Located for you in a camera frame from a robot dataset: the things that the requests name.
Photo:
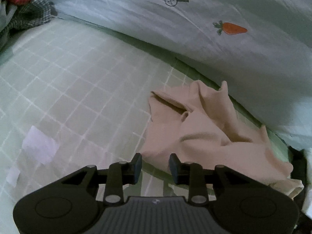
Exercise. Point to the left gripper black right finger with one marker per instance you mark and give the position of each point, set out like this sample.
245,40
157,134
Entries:
197,178

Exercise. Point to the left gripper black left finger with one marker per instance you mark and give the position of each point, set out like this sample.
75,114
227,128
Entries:
114,178

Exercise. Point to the pink beige garment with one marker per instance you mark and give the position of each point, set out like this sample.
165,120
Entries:
200,125

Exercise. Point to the light blue carrot-print duvet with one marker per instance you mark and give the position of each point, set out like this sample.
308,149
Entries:
262,48

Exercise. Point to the grey checked cloth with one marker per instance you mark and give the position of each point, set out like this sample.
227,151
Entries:
33,14

